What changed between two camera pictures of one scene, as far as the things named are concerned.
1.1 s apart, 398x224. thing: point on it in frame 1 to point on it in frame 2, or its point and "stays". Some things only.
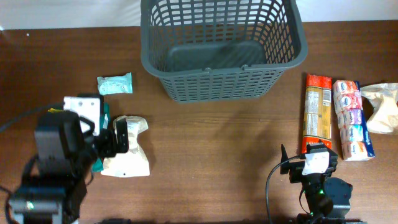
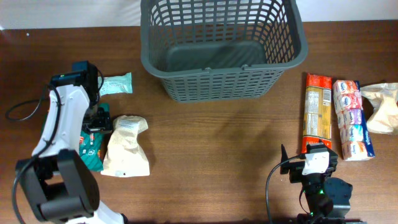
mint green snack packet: x=115 y=84 stays
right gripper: x=298 y=168 stays
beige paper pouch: x=134 y=163 stays
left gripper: x=109 y=142 to x=97 y=124
